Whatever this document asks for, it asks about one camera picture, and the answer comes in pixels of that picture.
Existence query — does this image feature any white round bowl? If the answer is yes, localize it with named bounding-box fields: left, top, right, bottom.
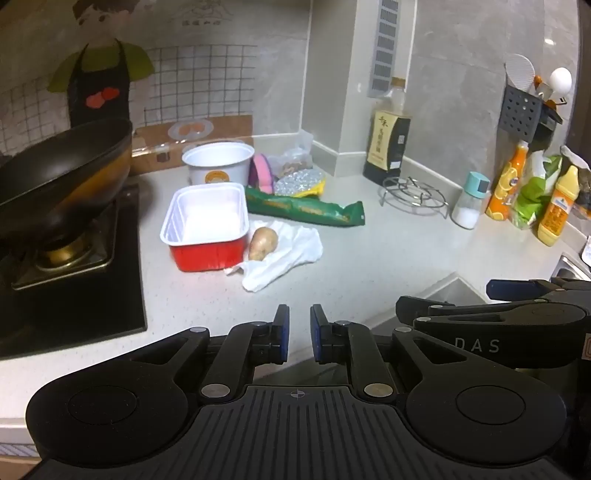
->
left=181, top=141, right=256, bottom=188

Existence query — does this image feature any clear plastic bag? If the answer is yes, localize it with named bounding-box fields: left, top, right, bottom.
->
left=268, top=130, right=315, bottom=178

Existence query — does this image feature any white perforated vent cover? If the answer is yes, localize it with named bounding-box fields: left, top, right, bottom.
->
left=367, top=0, right=407, bottom=97

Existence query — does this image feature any metal steaming rack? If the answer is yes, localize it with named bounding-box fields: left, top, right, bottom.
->
left=379, top=176, right=450, bottom=220

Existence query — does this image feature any white cloth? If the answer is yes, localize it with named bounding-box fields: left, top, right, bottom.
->
left=225, top=219, right=324, bottom=293

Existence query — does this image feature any green and white bag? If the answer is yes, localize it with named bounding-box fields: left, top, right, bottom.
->
left=512, top=150, right=564, bottom=230

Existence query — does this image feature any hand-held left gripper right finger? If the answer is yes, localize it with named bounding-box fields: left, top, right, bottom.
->
left=310, top=304, right=462, bottom=400

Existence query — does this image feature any pink sponge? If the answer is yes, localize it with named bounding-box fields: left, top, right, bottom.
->
left=249, top=154, right=276, bottom=195

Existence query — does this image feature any orange detergent bottle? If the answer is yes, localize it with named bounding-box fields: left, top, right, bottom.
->
left=485, top=141, right=529, bottom=225

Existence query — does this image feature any red rectangular food container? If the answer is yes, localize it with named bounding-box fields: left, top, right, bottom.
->
left=160, top=182, right=250, bottom=273

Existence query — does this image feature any steel sink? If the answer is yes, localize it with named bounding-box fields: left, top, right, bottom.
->
left=551, top=251, right=591, bottom=280

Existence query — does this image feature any dark soy sauce bottle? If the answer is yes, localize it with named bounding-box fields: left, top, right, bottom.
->
left=362, top=76, right=413, bottom=186

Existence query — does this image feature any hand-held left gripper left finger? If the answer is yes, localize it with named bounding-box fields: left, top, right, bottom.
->
left=131, top=304, right=291, bottom=402

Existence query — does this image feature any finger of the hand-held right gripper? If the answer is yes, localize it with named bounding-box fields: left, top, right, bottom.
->
left=396, top=295, right=509, bottom=326
left=486, top=278, right=561, bottom=302

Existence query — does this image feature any black wok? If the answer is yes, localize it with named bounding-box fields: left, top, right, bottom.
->
left=0, top=117, right=134, bottom=241

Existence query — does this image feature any white skimmer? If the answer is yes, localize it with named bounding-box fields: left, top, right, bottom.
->
left=504, top=54, right=536, bottom=93

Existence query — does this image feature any grey wall rack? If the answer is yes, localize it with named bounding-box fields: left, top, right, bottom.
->
left=499, top=85, right=564, bottom=151

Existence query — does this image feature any black gas stove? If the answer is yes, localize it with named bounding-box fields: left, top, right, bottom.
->
left=0, top=185, right=148, bottom=361

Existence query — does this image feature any steel wool scourer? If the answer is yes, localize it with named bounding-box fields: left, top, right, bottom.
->
left=274, top=168, right=326, bottom=195

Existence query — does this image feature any salt shaker with teal lid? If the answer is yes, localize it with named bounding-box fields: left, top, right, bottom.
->
left=451, top=172, right=491, bottom=230

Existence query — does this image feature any yellow bottle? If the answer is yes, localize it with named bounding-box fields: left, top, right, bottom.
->
left=537, top=165, right=580, bottom=247

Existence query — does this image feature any white round utensil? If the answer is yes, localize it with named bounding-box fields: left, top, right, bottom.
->
left=549, top=67, right=573, bottom=96

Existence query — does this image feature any garlic bulb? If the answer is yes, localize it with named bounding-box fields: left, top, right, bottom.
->
left=248, top=226, right=279, bottom=262

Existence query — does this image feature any yellow sponge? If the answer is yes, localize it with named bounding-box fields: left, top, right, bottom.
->
left=295, top=181, right=327, bottom=199

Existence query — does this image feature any cartoon chef wall sticker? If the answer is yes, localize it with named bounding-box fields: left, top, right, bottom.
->
left=0, top=0, right=259, bottom=178

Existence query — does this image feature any green snack wrapper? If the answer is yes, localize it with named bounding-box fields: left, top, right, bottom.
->
left=245, top=186, right=365, bottom=227

